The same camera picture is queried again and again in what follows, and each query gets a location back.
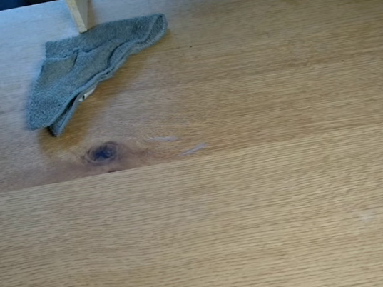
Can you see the grey terry cleaning cloth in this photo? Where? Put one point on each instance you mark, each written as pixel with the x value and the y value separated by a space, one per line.
pixel 70 78

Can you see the cream wooden stand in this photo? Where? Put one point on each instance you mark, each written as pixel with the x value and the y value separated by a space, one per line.
pixel 79 8

